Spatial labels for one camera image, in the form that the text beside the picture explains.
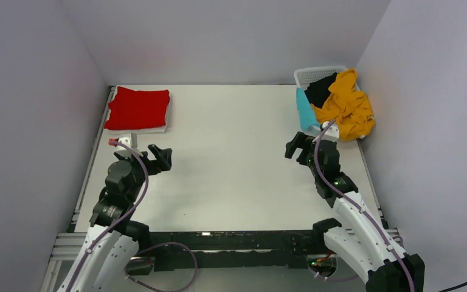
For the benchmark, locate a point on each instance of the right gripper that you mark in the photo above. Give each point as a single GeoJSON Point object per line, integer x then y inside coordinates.
{"type": "Point", "coordinates": [301, 140]}

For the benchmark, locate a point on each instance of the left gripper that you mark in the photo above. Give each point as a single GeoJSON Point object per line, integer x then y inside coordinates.
{"type": "Point", "coordinates": [162, 163]}

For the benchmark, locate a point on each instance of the yellow t shirt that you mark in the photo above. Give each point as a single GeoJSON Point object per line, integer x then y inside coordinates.
{"type": "Point", "coordinates": [348, 107]}

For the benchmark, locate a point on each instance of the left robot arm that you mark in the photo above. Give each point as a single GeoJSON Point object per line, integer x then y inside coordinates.
{"type": "Point", "coordinates": [113, 237]}

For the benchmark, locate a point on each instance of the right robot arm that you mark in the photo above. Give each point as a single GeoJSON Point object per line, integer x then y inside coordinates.
{"type": "Point", "coordinates": [356, 236]}

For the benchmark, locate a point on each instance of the teal t shirt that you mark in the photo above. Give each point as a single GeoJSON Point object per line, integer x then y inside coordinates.
{"type": "Point", "coordinates": [307, 118]}

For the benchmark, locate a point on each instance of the black t shirt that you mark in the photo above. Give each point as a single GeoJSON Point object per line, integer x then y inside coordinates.
{"type": "Point", "coordinates": [318, 92]}

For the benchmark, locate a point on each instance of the folded red t shirt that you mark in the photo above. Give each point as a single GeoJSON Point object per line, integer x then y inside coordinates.
{"type": "Point", "coordinates": [135, 109]}

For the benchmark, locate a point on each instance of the white plastic basket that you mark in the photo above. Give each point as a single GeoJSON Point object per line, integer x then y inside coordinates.
{"type": "Point", "coordinates": [305, 76]}

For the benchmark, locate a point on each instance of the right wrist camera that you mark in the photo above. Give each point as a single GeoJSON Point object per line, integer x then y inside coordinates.
{"type": "Point", "coordinates": [329, 132]}

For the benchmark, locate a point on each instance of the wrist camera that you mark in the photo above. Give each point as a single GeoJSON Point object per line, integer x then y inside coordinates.
{"type": "Point", "coordinates": [329, 132]}
{"type": "Point", "coordinates": [130, 140]}

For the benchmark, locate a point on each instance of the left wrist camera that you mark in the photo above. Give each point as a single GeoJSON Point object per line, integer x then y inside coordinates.
{"type": "Point", "coordinates": [130, 140]}

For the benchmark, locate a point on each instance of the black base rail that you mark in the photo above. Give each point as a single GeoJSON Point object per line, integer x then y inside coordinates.
{"type": "Point", "coordinates": [229, 249]}

